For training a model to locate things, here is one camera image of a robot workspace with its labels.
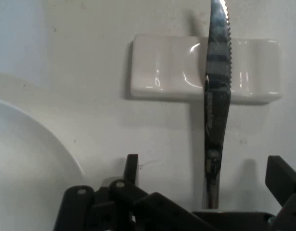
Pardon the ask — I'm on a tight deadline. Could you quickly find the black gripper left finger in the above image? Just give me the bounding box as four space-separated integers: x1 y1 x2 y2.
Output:
53 154 219 231

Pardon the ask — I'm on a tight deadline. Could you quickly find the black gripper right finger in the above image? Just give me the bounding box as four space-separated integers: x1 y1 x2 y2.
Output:
265 155 296 231

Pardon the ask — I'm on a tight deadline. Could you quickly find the serrated silver table knife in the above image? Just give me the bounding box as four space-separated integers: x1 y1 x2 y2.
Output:
202 0 233 209

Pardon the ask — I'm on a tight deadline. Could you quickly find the round white plate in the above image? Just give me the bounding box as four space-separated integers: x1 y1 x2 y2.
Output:
0 97 87 231

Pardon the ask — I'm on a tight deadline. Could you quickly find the clear plastic rectangular holder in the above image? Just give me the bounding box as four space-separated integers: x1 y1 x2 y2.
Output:
129 33 284 105

